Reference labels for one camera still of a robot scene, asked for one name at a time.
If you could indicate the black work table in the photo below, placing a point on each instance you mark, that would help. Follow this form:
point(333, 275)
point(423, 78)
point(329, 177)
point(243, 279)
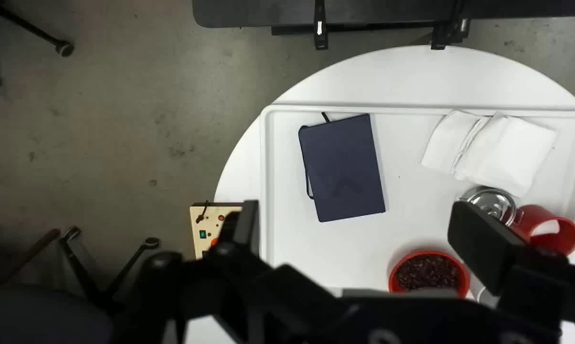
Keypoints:
point(375, 11)

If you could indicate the black table clamp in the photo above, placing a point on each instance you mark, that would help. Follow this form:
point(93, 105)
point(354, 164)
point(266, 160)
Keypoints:
point(452, 32)
point(322, 30)

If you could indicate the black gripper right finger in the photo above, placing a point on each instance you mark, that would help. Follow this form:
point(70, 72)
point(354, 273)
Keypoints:
point(490, 244)

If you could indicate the blue notebook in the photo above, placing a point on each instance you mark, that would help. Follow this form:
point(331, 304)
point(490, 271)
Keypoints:
point(341, 168)

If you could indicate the white plastic tray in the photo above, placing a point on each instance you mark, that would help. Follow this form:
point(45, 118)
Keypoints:
point(414, 210)

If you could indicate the wooden toy board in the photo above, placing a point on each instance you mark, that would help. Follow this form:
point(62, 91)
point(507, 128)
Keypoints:
point(209, 221)

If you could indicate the red mug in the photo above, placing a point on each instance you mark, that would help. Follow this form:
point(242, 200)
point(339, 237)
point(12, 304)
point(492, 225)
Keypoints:
point(545, 221)

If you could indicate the red bowl with beans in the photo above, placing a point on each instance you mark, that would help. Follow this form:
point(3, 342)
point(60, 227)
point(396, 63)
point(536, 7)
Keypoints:
point(427, 269)

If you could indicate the black stand leg with caster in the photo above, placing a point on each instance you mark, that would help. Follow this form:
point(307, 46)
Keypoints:
point(39, 34)

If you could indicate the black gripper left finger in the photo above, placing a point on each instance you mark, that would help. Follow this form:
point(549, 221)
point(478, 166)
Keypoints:
point(247, 225)

